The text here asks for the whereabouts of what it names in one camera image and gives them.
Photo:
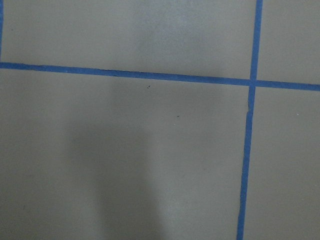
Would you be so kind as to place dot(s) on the blue tape line crosswise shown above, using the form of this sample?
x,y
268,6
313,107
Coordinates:
x,y
161,76

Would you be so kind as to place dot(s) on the blue tape line lengthwise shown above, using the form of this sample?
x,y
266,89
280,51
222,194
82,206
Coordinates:
x,y
249,120

